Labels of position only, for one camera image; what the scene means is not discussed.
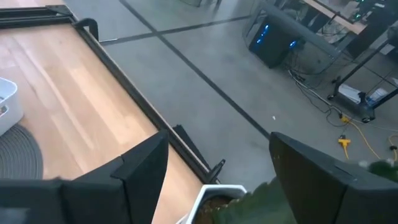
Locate metal frame desk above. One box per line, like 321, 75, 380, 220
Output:
244, 0, 398, 124

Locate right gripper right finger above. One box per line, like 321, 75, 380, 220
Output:
269, 131, 398, 224

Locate yellow cable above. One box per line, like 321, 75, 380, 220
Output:
387, 133, 398, 161
338, 114, 382, 160

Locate gray floor cable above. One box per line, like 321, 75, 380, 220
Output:
287, 68, 346, 127

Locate black frame hook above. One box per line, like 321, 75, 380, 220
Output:
73, 17, 100, 42

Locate white plant pot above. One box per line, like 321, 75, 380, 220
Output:
185, 184, 248, 224

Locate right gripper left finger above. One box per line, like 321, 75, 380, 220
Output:
0, 129, 170, 224

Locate computer tower blue lights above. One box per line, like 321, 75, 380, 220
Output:
248, 14, 308, 70

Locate round gray mat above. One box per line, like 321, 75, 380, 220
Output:
0, 123, 44, 180

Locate white boxes under desk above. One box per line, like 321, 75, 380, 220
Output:
338, 83, 389, 106

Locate white plastic bin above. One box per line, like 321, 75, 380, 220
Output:
0, 77, 24, 136

